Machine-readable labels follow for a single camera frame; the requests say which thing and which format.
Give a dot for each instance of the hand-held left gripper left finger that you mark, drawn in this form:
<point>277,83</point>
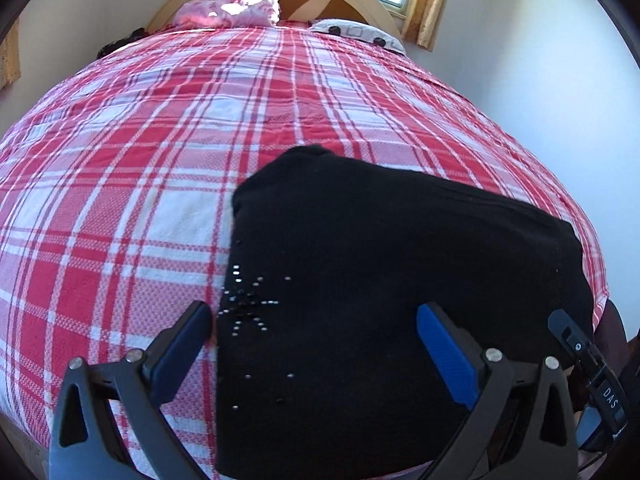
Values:
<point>187,340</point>

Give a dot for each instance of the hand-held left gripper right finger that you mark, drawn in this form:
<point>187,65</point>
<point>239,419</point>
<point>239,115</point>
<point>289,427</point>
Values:
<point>445,350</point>

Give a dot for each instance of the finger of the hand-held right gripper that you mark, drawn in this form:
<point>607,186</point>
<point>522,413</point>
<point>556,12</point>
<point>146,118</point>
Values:
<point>570,335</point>

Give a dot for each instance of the black pants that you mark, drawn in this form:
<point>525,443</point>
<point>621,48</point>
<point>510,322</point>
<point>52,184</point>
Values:
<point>375,260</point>

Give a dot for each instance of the person's dark maroon clothing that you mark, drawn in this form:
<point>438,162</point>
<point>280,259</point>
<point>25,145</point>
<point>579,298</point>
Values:
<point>612,325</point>

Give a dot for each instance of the red plaid blanket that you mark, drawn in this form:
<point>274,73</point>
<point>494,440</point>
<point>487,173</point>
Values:
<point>150,160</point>

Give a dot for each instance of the dark cloth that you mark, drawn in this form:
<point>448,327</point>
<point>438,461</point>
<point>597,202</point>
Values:
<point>120,42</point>

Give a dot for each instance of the white pillow with black print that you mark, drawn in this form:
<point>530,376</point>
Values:
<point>355,32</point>

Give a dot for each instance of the pink pillow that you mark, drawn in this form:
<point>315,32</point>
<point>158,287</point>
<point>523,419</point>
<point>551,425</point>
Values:
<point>225,7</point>

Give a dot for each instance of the yellow curtain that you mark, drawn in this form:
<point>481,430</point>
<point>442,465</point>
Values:
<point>430,5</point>

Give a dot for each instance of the wooden frame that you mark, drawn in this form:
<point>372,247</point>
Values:
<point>9,57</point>

